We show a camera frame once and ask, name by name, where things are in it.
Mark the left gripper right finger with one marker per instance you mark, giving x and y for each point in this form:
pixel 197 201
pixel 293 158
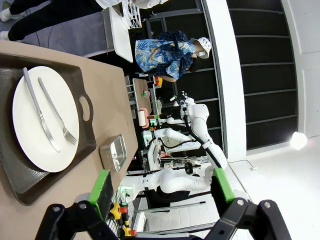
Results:
pixel 218 190

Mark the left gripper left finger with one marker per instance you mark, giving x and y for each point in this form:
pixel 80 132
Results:
pixel 102 192

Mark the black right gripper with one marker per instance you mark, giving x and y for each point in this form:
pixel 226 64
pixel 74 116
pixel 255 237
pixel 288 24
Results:
pixel 167 116

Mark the pink lint roller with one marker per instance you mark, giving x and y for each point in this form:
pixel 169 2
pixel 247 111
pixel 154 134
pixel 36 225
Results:
pixel 142 118

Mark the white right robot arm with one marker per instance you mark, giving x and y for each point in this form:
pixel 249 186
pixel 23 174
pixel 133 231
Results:
pixel 175 182

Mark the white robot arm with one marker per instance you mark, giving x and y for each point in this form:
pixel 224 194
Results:
pixel 175 136

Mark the yellow emergency stop button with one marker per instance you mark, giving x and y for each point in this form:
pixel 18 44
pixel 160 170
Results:
pixel 128 231
pixel 116 208

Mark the small brown table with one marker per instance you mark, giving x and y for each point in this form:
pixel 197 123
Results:
pixel 141 87

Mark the rectangular steel container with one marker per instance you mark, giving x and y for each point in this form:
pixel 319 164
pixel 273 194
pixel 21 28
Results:
pixel 117 152

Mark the grey metal rod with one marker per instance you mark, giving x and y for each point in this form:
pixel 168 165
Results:
pixel 170 207

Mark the mannequin in blue floral shirt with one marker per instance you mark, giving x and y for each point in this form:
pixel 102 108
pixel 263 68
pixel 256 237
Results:
pixel 160 55

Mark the white table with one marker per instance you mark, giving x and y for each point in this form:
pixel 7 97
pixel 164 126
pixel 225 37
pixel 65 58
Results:
pixel 121 42

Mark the dark brown serving tray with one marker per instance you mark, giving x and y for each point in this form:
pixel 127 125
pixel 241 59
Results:
pixel 15 175

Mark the round ceiling lamp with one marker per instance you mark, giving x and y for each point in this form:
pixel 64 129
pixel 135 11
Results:
pixel 298 140

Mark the white round plate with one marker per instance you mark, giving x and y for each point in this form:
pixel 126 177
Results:
pixel 25 130

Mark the silver fork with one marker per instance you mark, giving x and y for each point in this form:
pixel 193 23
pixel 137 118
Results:
pixel 51 102

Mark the silver table knife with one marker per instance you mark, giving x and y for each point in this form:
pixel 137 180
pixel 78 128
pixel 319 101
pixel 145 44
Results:
pixel 33 93

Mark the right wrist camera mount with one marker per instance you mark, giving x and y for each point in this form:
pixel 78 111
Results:
pixel 182 97

